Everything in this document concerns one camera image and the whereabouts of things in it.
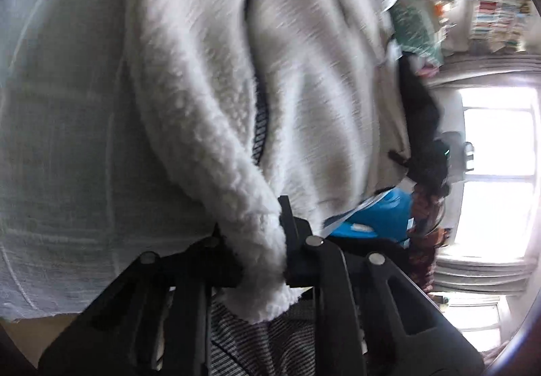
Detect white fleece jacket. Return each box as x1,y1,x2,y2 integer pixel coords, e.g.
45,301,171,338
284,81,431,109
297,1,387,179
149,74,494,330
125,0,410,323

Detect black clothing pile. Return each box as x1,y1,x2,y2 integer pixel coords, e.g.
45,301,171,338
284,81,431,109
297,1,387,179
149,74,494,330
398,56,449,195

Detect bright window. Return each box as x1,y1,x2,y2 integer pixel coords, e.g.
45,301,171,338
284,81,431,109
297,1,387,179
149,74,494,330
434,87,540,263

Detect green patterned cushion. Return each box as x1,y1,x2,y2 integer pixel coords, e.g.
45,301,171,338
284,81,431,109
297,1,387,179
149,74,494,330
389,0,444,67

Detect light blue bed sheet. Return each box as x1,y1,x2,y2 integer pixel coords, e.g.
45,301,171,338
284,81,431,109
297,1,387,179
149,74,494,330
1,0,214,319

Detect blue bag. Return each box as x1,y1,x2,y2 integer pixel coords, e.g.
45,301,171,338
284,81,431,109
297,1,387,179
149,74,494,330
322,188,413,243

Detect bookshelf with books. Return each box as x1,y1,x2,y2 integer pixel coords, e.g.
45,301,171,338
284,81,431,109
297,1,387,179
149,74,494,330
434,0,540,57

